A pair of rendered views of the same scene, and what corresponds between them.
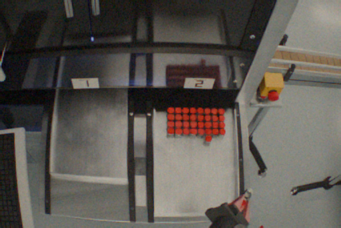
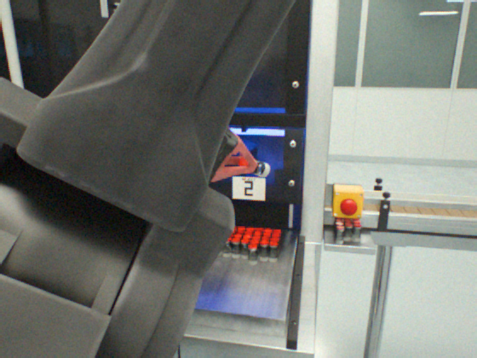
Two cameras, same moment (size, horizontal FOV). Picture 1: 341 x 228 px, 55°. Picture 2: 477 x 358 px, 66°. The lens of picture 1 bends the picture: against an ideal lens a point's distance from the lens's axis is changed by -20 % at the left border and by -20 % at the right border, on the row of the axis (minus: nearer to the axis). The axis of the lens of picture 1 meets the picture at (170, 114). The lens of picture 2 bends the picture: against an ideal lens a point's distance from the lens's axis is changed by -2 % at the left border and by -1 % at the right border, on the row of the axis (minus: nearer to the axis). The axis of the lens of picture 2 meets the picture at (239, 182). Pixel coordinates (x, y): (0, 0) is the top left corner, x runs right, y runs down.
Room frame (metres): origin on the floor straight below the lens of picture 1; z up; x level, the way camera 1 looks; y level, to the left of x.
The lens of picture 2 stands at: (-0.28, -0.38, 1.32)
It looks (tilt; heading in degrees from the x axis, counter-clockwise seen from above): 17 degrees down; 22
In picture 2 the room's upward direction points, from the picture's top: straight up
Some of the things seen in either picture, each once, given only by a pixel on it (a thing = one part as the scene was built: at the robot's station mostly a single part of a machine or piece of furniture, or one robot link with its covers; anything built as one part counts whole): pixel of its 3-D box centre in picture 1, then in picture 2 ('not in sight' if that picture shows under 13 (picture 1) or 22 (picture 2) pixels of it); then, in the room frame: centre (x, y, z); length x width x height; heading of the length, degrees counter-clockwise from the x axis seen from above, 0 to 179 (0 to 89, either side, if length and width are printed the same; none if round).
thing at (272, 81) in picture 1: (271, 83); (347, 200); (0.65, -0.31, 1.00); 0.08 x 0.07 x 0.07; 10
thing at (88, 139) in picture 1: (87, 127); not in sight; (0.43, 0.25, 0.90); 0.34 x 0.26 x 0.04; 10
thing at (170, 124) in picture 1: (196, 127); (242, 244); (0.49, -0.08, 0.90); 0.18 x 0.02 x 0.05; 100
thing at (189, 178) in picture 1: (196, 161); (232, 269); (0.38, -0.10, 0.90); 0.34 x 0.26 x 0.04; 10
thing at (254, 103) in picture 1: (264, 89); (347, 238); (0.69, -0.32, 0.87); 0.14 x 0.13 x 0.02; 10
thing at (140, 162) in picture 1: (140, 182); not in sight; (0.28, 0.05, 0.91); 0.14 x 0.03 x 0.06; 10
